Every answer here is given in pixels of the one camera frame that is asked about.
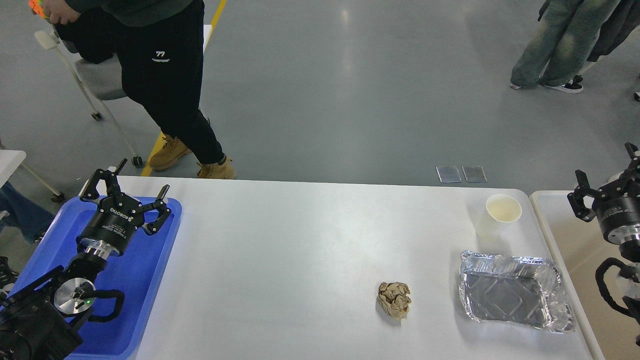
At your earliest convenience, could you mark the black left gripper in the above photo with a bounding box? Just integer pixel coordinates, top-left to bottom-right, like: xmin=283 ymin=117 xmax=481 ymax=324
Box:
xmin=76 ymin=158 xmax=172 ymax=257

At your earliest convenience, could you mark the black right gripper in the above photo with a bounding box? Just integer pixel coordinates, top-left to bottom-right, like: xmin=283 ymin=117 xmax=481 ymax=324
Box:
xmin=567 ymin=142 xmax=640 ymax=245

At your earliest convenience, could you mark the white paper cup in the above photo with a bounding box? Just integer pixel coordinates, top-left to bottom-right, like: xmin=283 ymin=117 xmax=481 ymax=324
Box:
xmin=475 ymin=194 xmax=522 ymax=240

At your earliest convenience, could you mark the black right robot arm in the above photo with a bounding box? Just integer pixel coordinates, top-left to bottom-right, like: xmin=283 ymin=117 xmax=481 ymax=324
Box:
xmin=567 ymin=142 xmax=640 ymax=322

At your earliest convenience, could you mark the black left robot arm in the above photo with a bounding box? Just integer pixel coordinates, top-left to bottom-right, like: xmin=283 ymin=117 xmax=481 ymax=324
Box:
xmin=1 ymin=159 xmax=172 ymax=360

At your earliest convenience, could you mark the blue plastic tray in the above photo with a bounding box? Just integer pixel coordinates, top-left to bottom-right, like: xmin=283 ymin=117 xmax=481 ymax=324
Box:
xmin=13 ymin=197 xmax=182 ymax=360

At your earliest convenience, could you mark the beige plastic bin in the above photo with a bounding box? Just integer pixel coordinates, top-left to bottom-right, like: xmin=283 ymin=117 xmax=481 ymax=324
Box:
xmin=530 ymin=190 xmax=640 ymax=360

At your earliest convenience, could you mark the blue jeans leg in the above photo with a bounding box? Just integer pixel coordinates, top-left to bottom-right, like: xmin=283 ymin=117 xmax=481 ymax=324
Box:
xmin=0 ymin=181 xmax=55 ymax=244

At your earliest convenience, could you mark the white side table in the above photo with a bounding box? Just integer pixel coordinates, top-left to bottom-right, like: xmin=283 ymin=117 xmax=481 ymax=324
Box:
xmin=0 ymin=147 xmax=67 ymax=204

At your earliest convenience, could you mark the grey rolling chair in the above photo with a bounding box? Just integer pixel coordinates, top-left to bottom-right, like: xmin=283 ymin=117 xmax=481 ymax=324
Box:
xmin=34 ymin=29 xmax=144 ymax=168

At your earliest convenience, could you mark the right metal floor plate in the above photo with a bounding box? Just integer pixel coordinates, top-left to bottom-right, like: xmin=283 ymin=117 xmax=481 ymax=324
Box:
xmin=462 ymin=165 xmax=488 ymax=183

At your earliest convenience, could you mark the metal floor plate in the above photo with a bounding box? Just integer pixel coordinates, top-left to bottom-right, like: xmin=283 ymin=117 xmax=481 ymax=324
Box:
xmin=462 ymin=165 xmax=488 ymax=183
xmin=435 ymin=165 xmax=462 ymax=183

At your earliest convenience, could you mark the aluminium foil tray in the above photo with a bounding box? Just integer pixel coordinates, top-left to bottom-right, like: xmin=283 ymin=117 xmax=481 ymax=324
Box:
xmin=458 ymin=250 xmax=575 ymax=334

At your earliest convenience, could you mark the person in green jeans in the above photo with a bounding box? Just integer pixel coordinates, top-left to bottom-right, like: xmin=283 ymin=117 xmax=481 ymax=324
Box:
xmin=510 ymin=0 xmax=639 ymax=94

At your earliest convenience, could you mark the left metal floor plate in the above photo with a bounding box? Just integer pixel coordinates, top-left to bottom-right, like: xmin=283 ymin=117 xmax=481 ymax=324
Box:
xmin=435 ymin=165 xmax=462 ymax=183

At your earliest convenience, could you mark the person in black trousers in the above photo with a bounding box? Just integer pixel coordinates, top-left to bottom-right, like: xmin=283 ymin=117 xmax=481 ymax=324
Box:
xmin=41 ymin=0 xmax=237 ymax=179

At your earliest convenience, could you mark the colourful puzzle cube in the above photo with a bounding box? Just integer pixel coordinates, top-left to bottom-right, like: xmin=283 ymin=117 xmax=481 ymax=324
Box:
xmin=28 ymin=0 xmax=49 ymax=20

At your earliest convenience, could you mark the crumpled brown paper ball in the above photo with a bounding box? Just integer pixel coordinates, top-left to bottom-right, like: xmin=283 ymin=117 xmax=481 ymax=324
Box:
xmin=377 ymin=282 xmax=412 ymax=321

